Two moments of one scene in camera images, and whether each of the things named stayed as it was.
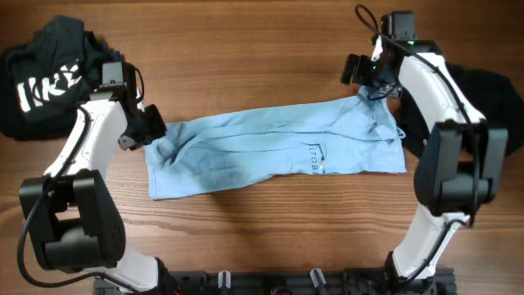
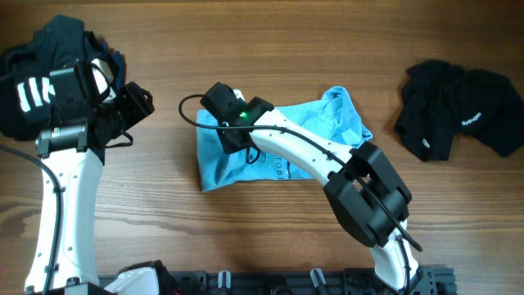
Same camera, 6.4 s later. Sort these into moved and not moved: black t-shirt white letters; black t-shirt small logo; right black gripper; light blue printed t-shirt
Moved: right black gripper; light blue printed t-shirt
Not moved: black t-shirt small logo; black t-shirt white letters
